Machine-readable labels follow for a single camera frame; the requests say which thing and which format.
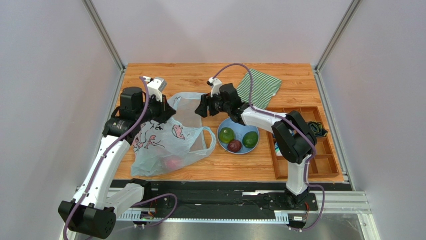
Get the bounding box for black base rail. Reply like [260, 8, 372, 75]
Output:
[109, 179, 320, 221]

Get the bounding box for green white striped cloth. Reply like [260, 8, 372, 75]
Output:
[236, 69, 282, 110]

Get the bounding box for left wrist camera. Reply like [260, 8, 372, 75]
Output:
[141, 76, 167, 103]

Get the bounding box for teal white socks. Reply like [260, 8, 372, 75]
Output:
[274, 142, 283, 157]

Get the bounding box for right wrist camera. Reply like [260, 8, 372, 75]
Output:
[207, 77, 223, 97]

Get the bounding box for light blue cartoon plastic bag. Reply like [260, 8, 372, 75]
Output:
[131, 92, 217, 177]

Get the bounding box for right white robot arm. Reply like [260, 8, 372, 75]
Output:
[195, 79, 317, 197]

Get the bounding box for green avocado fruit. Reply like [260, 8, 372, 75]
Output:
[242, 131, 259, 149]

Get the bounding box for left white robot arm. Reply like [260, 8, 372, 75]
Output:
[58, 86, 176, 240]

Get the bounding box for dark green round fruit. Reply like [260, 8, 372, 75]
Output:
[218, 127, 235, 144]

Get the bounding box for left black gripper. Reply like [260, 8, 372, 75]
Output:
[135, 92, 176, 125]

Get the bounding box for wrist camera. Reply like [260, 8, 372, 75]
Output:
[207, 77, 223, 97]
[141, 76, 167, 103]

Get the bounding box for dark coiled cable bundle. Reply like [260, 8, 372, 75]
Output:
[306, 121, 329, 138]

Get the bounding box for dark purple passion fruit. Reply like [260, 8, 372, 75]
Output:
[227, 139, 243, 153]

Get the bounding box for red apple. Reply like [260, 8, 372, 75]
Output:
[164, 156, 184, 171]

